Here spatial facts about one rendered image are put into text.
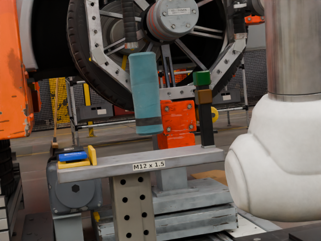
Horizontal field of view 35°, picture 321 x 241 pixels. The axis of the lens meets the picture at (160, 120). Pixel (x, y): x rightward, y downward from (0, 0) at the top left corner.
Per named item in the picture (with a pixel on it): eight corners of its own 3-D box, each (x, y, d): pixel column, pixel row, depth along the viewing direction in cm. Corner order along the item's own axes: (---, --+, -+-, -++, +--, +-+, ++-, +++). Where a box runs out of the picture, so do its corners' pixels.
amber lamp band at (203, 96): (208, 103, 143) (207, 88, 142) (213, 103, 139) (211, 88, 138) (195, 104, 142) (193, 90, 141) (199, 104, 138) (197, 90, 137)
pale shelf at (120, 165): (205, 153, 150) (204, 143, 150) (225, 161, 133) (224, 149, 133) (57, 173, 141) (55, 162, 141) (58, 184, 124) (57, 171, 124)
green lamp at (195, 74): (207, 85, 142) (205, 71, 142) (211, 84, 138) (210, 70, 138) (193, 86, 141) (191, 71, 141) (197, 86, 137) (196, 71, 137)
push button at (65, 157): (86, 158, 137) (85, 150, 137) (88, 162, 131) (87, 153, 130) (59, 162, 136) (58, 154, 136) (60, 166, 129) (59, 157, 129)
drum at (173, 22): (185, 40, 181) (181, 0, 180) (203, 33, 161) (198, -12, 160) (146, 43, 178) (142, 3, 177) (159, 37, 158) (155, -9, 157)
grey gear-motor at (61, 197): (98, 223, 215) (89, 141, 213) (110, 253, 174) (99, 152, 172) (54, 230, 211) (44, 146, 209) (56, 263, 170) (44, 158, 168)
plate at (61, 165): (88, 161, 138) (87, 157, 138) (90, 165, 130) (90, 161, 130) (58, 165, 136) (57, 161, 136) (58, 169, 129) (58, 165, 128)
